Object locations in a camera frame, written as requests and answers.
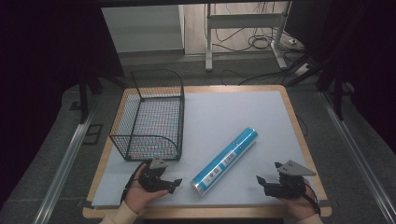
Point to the black floor bracket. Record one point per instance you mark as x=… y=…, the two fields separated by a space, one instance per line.
x=92 y=133

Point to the black metal stand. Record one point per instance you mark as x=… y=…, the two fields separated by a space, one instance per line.
x=83 y=99
x=338 y=96

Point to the blue plastic wrap roll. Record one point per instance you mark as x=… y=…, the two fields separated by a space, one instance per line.
x=224 y=158

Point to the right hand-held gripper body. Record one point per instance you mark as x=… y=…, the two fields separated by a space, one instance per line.
x=289 y=186

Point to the aluminium floor rail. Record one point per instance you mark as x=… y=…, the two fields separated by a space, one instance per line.
x=361 y=158
x=63 y=168

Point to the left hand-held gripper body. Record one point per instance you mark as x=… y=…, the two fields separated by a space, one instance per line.
x=152 y=180

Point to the white power strip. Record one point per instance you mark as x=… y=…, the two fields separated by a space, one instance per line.
x=302 y=70

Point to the pale grey table mat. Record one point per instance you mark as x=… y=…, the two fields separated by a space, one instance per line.
x=218 y=115

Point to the pale grey wall panel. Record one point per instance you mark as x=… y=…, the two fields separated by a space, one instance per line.
x=141 y=28

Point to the white metal desk frame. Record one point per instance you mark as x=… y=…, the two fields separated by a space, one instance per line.
x=246 y=20

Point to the dark curtain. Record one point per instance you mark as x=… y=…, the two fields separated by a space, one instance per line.
x=40 y=62
x=370 y=56

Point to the person's right hand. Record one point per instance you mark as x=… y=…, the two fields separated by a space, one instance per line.
x=302 y=207

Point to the person's left hand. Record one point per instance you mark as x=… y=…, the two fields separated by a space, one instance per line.
x=138 y=197

